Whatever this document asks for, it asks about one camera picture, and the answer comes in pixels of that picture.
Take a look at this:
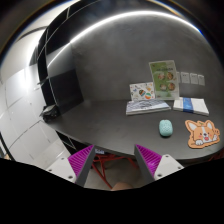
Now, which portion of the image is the corgi shaped mouse pad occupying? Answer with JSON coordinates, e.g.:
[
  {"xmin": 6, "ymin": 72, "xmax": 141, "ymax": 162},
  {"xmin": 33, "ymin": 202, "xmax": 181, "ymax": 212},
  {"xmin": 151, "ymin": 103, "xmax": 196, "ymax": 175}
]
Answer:
[{"xmin": 185, "ymin": 120, "xmax": 220, "ymax": 149}]

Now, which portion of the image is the red chair frame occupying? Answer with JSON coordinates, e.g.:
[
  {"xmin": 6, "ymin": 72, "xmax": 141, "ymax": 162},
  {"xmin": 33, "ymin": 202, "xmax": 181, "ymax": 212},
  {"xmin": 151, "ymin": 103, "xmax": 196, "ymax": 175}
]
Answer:
[{"xmin": 91, "ymin": 154, "xmax": 138, "ymax": 189}]

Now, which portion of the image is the black device on table edge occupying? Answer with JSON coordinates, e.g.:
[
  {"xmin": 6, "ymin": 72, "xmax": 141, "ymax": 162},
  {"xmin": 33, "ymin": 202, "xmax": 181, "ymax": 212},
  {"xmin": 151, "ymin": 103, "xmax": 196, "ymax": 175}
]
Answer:
[{"xmin": 40, "ymin": 105, "xmax": 60, "ymax": 122}]

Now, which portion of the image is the teal computer mouse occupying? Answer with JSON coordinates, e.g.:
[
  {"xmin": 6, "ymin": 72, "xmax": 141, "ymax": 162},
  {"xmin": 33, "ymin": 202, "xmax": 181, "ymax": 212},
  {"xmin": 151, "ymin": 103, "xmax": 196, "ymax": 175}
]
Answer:
[{"xmin": 159, "ymin": 120, "xmax": 173, "ymax": 137}]

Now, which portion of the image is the green menu sign stand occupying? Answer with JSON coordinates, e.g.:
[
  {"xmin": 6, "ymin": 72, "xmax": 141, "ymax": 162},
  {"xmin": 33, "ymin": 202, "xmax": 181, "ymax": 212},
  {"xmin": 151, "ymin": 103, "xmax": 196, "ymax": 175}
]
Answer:
[{"xmin": 149, "ymin": 60, "xmax": 180, "ymax": 100}]

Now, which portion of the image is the colourful sticker card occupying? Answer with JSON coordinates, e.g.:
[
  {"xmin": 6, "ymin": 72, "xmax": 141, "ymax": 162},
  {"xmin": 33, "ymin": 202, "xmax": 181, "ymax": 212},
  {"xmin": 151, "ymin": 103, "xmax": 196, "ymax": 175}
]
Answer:
[{"xmin": 129, "ymin": 82, "xmax": 155, "ymax": 101}]

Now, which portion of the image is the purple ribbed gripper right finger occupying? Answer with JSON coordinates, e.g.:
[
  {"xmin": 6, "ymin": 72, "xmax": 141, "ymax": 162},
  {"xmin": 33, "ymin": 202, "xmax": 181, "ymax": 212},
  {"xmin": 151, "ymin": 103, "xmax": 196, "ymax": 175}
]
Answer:
[{"xmin": 133, "ymin": 143, "xmax": 185, "ymax": 183}]

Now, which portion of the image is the grey patterned book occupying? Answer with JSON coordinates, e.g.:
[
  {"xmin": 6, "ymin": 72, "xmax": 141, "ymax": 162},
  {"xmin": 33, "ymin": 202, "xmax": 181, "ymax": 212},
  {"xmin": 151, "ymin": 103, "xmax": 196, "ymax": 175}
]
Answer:
[{"xmin": 126, "ymin": 99, "xmax": 171, "ymax": 115}]

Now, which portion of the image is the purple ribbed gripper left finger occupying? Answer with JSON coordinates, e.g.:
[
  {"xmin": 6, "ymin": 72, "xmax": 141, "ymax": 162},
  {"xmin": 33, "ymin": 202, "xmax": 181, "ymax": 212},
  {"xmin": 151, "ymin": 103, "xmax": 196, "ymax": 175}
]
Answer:
[{"xmin": 46, "ymin": 144, "xmax": 97, "ymax": 187}]

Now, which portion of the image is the white and blue book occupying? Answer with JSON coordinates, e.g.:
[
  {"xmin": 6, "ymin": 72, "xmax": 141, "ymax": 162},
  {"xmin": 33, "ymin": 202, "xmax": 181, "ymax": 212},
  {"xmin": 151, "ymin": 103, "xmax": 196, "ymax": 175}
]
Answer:
[{"xmin": 173, "ymin": 97, "xmax": 209, "ymax": 116}]

